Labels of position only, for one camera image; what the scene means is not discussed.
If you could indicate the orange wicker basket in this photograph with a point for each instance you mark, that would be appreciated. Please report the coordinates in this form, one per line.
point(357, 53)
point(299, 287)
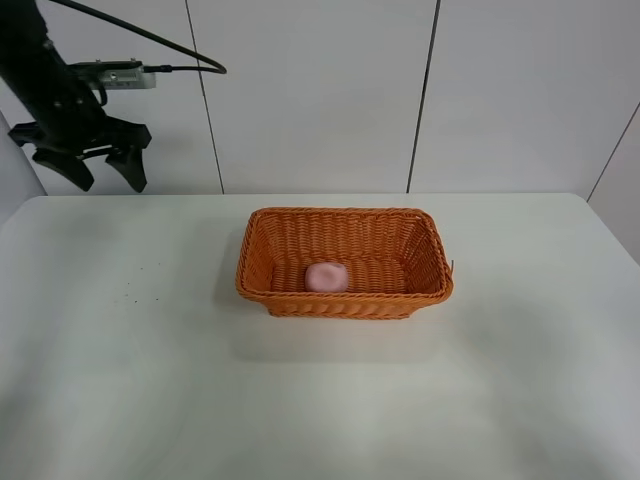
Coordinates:
point(394, 258)

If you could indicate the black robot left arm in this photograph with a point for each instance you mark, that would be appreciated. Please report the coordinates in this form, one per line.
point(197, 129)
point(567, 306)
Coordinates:
point(27, 52)

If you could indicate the pink peach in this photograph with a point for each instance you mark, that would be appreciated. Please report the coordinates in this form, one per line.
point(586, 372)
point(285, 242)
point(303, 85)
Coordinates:
point(326, 277)

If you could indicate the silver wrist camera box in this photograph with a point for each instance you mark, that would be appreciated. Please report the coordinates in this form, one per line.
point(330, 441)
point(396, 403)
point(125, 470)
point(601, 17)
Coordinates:
point(114, 75)

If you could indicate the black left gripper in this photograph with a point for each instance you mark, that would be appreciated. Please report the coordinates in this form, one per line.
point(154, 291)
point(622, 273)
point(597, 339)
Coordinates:
point(67, 118)

